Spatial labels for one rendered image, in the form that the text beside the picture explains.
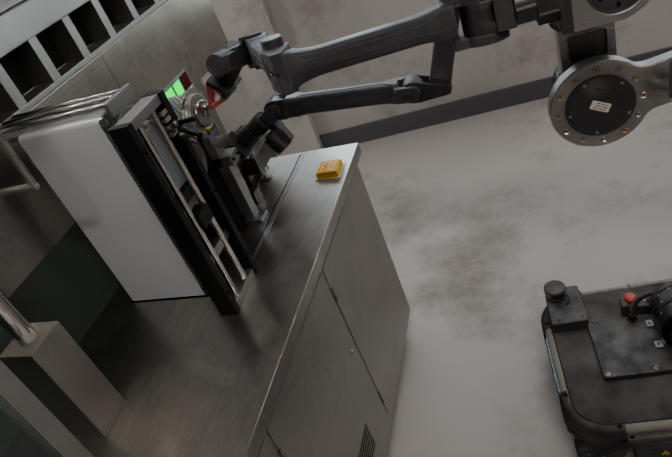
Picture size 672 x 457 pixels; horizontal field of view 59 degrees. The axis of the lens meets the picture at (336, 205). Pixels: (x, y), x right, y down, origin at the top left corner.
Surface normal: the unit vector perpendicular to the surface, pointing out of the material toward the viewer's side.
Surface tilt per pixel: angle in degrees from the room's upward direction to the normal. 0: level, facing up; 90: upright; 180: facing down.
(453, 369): 0
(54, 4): 90
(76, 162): 90
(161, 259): 90
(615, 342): 0
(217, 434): 0
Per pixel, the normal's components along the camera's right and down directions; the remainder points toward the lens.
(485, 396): -0.32, -0.78
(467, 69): -0.10, 0.59
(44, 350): 0.92, -0.13
